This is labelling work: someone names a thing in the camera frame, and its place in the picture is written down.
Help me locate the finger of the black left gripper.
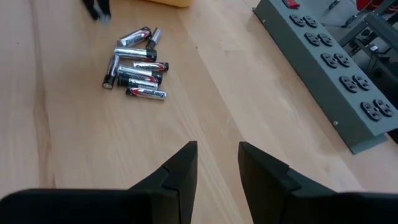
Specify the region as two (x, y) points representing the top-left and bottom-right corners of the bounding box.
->
(81, 0), (101, 21)
(98, 0), (112, 18)

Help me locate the grey metal frame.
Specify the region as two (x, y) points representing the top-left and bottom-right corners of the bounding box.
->
(338, 0), (398, 72)

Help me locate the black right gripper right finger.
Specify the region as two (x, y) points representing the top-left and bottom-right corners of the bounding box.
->
(238, 141), (398, 224)

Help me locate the yellow plastic bin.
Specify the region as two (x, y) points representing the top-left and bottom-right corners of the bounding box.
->
(146, 0), (194, 9)

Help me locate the grey multi-outlet power strip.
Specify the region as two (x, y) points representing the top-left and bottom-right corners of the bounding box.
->
(252, 0), (398, 156)

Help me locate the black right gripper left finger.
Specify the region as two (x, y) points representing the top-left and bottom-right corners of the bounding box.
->
(0, 140), (199, 224)

